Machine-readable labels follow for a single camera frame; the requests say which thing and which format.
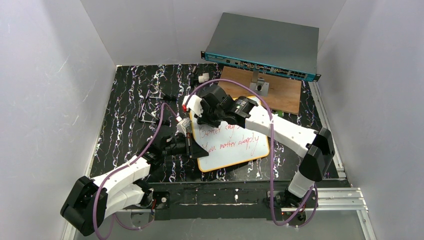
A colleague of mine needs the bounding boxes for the yellow-framed whiteboard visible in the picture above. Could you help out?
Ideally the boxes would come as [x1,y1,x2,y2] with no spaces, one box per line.
[189,112,270,173]

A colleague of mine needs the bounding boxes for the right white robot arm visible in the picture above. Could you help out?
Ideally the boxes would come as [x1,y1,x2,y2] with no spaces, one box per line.
[186,85,335,199]

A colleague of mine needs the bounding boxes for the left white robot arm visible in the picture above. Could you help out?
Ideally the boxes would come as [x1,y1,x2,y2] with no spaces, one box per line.
[60,133,209,236]

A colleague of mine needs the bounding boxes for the black and white marker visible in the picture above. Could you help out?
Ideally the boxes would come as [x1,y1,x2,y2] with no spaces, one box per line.
[187,66,210,88]

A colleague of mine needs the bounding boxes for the wooden board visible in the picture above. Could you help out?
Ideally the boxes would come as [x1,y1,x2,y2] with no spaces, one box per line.
[218,66,302,115]

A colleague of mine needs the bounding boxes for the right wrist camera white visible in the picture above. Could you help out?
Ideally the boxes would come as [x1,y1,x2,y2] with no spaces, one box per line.
[182,95,203,117]

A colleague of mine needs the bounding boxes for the grey metal bracket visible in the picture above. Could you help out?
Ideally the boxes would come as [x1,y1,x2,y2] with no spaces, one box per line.
[249,70,269,97]

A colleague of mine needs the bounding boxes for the teal network switch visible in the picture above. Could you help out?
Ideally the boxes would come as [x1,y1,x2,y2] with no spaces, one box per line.
[201,12,321,82]

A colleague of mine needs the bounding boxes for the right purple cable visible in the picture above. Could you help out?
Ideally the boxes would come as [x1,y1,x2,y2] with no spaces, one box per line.
[187,78,320,227]

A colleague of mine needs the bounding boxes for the aluminium frame rail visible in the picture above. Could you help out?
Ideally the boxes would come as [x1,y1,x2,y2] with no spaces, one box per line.
[61,187,369,240]

